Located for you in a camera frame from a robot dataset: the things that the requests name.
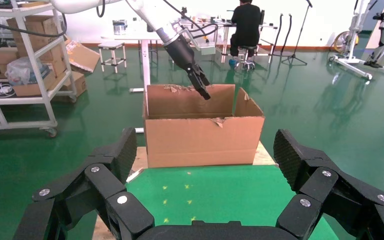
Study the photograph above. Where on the cardboard box with label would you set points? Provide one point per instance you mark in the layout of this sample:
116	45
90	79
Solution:
77	84

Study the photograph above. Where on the white robot support frame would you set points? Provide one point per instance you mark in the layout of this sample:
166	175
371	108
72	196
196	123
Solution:
352	49

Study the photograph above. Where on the black tripod stand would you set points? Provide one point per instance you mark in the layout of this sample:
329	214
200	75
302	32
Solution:
293	57

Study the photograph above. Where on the large stacked cardboard box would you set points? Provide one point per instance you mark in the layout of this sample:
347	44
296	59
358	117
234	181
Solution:
36	30

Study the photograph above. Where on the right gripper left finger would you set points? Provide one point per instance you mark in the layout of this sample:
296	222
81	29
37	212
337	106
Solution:
102	185

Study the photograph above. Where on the small plain cardboard box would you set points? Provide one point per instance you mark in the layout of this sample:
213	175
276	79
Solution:
3	55

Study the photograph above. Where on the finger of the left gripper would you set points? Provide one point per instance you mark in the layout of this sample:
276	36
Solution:
200	86
204	76

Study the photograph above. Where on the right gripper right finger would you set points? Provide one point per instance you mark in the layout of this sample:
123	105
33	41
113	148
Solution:
328	185

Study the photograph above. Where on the black wheeled stool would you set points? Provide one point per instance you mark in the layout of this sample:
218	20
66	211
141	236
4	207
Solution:
245	64

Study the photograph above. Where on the small white square stool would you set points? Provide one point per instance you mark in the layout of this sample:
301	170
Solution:
112	44

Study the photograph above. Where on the black curved floor stand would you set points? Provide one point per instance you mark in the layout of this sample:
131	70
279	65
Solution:
288	33
279	33

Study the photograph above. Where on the yellow star sticker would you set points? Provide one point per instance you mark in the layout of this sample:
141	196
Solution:
189	202
193	218

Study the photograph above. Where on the flattened torn cardboard sheet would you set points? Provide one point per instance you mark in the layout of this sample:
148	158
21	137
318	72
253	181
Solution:
82	58

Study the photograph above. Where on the white wheeled shelf rack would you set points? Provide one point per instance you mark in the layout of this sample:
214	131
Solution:
19	125

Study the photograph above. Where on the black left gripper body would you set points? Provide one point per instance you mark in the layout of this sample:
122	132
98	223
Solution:
180	53

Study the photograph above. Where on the clear plastic bag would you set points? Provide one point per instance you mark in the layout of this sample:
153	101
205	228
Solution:
23	71

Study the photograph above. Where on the flat long cardboard box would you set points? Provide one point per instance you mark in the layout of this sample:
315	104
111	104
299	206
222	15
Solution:
33	90

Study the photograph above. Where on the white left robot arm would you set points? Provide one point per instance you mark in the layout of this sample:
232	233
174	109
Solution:
149	13

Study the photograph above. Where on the white work table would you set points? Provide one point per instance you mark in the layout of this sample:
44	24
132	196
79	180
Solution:
268	26

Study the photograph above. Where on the yellow round fan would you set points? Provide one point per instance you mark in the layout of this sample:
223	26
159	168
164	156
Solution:
342	41

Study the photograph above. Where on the white desk frame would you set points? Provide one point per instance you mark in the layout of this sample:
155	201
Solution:
145	63

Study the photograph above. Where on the grey wrist camera housing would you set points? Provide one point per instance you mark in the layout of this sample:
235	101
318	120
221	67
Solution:
208	50

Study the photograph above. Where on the green table cloth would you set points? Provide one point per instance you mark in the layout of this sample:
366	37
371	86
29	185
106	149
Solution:
228	192

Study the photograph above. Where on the seated person in black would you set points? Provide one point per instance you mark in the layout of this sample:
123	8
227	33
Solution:
245	23

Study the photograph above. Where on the metal pot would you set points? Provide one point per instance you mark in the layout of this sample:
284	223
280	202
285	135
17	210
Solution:
119	28

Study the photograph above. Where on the large open cardboard carton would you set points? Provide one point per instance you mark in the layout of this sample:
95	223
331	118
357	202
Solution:
198	142

